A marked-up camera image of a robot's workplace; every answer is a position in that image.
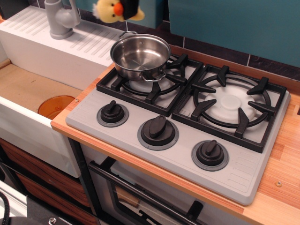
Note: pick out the black stove knob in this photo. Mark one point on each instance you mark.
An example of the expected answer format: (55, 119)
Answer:
(112, 115)
(210, 155)
(158, 134)

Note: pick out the black right burner grate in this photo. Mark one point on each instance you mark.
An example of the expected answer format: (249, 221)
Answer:
(245, 111)

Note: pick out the grey toy stove top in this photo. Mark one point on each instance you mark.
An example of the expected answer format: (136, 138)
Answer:
(238, 181)

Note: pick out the white toy sink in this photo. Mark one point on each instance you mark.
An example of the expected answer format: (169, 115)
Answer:
(36, 67)

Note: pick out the oven door with handle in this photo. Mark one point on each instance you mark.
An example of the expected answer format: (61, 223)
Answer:
(144, 202)

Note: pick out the orange sink drain disc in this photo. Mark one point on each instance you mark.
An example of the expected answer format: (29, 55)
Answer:
(54, 106)

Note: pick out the black left burner grate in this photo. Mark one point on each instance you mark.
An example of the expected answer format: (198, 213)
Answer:
(160, 97)

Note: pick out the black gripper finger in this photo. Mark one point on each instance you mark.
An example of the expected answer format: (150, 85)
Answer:
(130, 8)

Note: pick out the black right stove knob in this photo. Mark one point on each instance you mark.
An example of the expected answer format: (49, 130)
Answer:
(210, 155)

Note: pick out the black left stove knob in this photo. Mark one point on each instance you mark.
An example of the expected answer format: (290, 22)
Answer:
(112, 115)

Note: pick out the grey toy faucet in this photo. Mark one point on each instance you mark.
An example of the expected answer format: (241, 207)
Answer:
(61, 20)

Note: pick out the black burner grate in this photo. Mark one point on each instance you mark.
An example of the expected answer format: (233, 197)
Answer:
(160, 97)
(245, 111)

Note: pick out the yellow stuffed duck toy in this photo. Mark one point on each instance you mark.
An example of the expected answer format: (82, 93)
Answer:
(111, 11)

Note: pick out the stainless steel pan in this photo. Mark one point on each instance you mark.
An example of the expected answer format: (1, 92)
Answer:
(141, 57)

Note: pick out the wooden drawer fronts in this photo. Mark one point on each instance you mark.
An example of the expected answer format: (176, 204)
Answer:
(46, 184)

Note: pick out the black middle stove knob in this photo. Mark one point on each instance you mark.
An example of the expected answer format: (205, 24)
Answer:
(158, 134)

